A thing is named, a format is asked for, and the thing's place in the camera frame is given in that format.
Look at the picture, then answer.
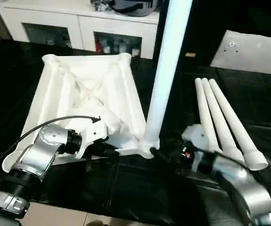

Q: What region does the white plastic table leg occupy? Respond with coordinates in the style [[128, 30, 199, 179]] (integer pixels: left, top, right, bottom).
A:
[[201, 78, 246, 163], [208, 79, 269, 171], [142, 0, 193, 152], [195, 78, 222, 154]]

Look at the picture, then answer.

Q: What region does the white plastic table top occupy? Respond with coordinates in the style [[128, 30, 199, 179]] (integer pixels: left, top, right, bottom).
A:
[[2, 53, 160, 173]]

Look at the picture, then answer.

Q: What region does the black work mat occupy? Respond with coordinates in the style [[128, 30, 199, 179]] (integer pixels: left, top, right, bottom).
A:
[[0, 39, 271, 226]]

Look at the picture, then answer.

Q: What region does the white plastic bag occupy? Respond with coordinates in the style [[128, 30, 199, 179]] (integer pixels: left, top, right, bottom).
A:
[[210, 30, 271, 77]]

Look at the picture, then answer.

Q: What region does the white cabinet with glass doors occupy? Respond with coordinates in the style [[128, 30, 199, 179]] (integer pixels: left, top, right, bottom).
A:
[[0, 0, 160, 60]]

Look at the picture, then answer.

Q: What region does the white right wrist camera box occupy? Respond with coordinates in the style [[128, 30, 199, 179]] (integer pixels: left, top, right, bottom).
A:
[[182, 124, 207, 152]]

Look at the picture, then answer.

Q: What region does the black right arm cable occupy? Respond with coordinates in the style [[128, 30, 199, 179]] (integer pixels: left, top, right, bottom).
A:
[[187, 145, 254, 172]]

